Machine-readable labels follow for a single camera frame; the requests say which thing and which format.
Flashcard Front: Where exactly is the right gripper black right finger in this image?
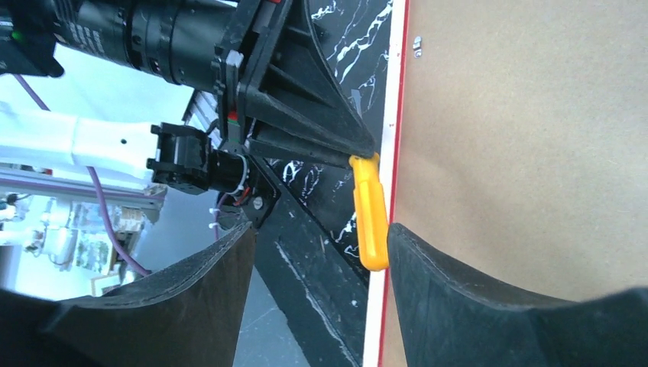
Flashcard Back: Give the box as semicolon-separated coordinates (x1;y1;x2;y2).
387;223;647;366

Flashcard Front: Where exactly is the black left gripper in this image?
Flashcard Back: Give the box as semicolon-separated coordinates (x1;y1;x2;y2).
1;1;261;136

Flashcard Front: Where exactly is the aluminium front rail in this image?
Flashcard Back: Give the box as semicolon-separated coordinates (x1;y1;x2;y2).
1;164;167;210

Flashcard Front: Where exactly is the red picture frame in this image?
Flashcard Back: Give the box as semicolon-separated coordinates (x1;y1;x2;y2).
365;1;647;366

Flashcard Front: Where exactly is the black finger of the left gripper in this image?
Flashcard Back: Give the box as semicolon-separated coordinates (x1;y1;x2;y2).
236;1;376;158
243;117;350;170

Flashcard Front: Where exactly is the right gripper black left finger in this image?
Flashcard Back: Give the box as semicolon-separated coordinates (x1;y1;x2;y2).
1;222;256;366

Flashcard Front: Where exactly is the yellow handled screwdriver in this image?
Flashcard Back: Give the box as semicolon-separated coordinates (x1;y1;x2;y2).
349;154;389;271

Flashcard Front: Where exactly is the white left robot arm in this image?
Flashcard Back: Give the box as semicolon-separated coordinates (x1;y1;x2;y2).
1;1;377;195

